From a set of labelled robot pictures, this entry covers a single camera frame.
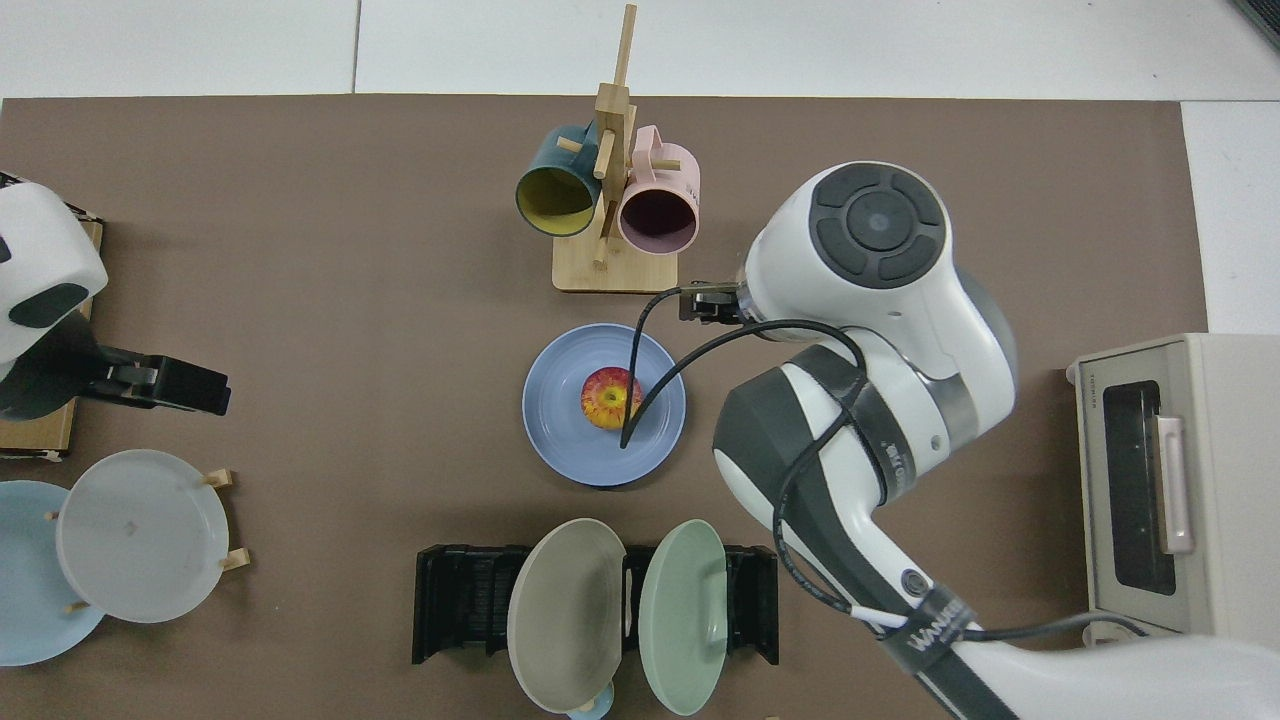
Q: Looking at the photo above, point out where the wooden plate rack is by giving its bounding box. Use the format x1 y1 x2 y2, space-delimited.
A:
45 468 251 613

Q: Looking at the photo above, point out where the dark blue cup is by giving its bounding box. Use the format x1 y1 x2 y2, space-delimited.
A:
515 123 604 239

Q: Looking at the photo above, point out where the wooden cup stand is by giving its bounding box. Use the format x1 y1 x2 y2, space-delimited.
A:
552 3 683 295

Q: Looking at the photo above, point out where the brown table cloth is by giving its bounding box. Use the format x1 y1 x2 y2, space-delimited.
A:
0 95 1211 720

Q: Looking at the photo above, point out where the pale green plate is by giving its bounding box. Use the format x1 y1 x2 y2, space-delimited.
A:
638 519 729 717

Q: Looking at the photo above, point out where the pale toaster oven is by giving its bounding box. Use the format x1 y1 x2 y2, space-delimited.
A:
1065 333 1280 641

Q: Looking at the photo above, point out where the black dish rack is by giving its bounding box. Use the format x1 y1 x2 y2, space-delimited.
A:
412 544 779 667

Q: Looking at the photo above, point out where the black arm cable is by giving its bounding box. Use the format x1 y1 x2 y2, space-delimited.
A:
619 288 1151 641

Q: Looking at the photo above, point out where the grey plate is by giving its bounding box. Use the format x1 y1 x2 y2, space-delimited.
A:
55 449 231 625

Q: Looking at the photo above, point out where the wire basket with wooden floor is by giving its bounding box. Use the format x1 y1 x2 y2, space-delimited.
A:
0 172 104 463

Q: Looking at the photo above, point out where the dark grey corner object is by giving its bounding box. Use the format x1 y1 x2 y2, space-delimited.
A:
1232 0 1280 53

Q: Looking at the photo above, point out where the pink cup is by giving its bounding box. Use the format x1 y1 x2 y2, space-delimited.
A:
617 125 701 255

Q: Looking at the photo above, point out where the light blue plate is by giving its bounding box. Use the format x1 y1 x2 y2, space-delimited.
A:
0 480 109 668

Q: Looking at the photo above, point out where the beige plate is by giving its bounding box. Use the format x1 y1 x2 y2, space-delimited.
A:
507 518 629 714

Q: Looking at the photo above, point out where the red yellow apple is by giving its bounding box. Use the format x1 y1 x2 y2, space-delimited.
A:
581 366 646 431

